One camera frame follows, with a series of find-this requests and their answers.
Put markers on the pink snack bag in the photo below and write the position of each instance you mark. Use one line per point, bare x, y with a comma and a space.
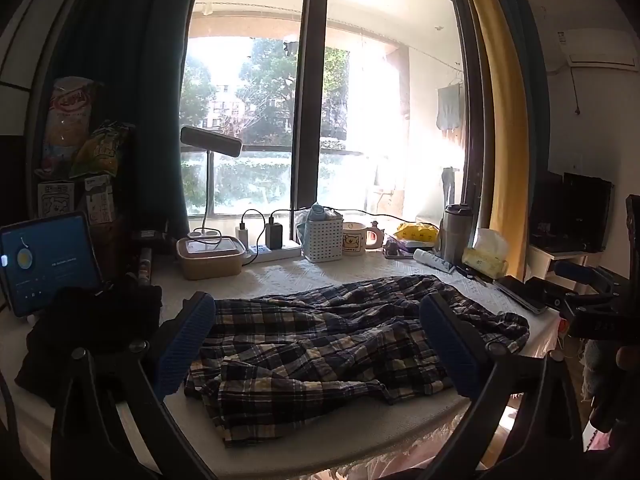
65, 120

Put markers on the white printed carton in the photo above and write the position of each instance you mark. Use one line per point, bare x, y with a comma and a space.
55, 200
97, 202

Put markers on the white charger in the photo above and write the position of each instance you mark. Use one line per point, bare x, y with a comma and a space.
242, 235

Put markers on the white desk lamp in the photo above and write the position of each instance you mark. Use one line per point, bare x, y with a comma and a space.
210, 141

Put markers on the dark blue curtain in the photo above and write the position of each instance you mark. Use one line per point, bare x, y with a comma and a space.
125, 85

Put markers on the white power strip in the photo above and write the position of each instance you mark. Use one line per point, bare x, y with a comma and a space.
272, 252

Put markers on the tablet with blue screen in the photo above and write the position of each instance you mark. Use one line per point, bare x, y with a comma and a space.
47, 260

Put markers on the grey steel tumbler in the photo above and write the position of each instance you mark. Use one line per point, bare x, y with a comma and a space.
454, 232

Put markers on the white air conditioner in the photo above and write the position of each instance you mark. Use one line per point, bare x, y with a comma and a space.
597, 42

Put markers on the person's right hand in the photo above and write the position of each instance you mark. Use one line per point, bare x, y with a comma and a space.
629, 357

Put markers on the black phone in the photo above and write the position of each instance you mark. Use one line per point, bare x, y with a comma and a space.
520, 292

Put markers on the grey labelled cylinder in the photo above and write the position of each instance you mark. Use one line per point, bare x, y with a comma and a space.
146, 266

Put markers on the yellow curtain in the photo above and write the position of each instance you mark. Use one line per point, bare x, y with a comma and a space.
500, 110

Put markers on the black open box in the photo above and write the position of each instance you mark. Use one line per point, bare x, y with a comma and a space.
570, 215

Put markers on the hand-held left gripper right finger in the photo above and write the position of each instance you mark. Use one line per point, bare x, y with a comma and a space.
450, 345

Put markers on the green snack bag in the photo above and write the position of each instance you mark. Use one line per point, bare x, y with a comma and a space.
102, 152

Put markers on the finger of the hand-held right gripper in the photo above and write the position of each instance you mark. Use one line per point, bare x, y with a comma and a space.
567, 301
575, 270

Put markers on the black charger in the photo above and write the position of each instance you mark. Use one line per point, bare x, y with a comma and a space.
274, 235

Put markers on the yellow printed packet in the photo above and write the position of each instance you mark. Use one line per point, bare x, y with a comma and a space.
417, 232

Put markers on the blue rolled cloth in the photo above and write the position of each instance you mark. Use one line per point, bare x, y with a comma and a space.
317, 211

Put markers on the dark patterned pouch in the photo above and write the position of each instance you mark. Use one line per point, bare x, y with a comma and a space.
397, 249

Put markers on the black cloth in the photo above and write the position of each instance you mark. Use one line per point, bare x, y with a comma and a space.
95, 320

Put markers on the clear plastic bag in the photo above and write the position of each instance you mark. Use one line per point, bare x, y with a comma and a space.
302, 222

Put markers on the blue plaid pants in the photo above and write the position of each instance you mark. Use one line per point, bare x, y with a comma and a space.
325, 340

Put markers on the hanging grey garment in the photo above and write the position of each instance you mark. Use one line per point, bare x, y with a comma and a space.
449, 106

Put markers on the yellow tissue pack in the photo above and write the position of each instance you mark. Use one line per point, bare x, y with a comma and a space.
487, 255

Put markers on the white bear mug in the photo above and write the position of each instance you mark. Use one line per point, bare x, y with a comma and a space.
356, 241

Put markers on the brown food container clear lid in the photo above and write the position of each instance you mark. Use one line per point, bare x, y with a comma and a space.
210, 257

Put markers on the white textured tablecloth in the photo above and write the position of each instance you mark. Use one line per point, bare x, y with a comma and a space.
310, 275

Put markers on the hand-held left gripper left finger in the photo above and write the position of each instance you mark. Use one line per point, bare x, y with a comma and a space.
182, 340

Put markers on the white plastic basket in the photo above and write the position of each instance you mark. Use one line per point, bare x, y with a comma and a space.
324, 240

